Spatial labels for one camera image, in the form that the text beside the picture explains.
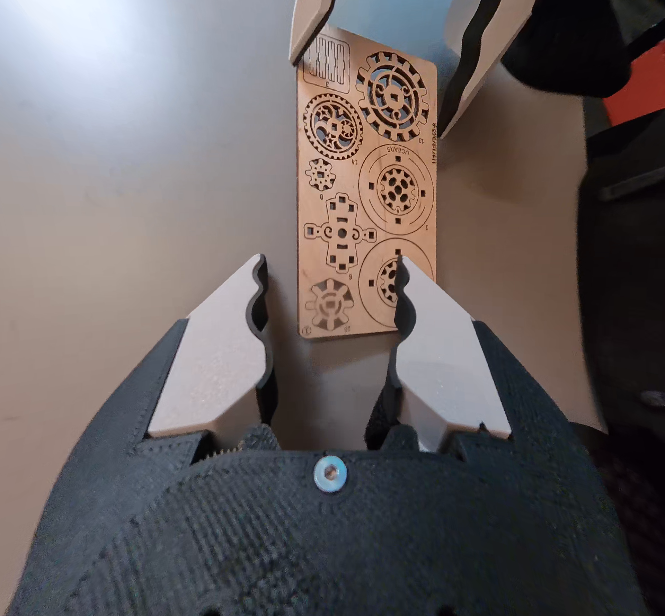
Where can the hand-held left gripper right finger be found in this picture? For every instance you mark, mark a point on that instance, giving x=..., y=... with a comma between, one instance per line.
x=452, y=366

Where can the wooden gear parts sheet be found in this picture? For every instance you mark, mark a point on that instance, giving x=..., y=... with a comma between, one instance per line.
x=337, y=169

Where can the red chair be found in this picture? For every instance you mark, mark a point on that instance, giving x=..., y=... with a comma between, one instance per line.
x=639, y=86

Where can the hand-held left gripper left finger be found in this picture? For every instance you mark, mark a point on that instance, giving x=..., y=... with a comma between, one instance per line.
x=213, y=366

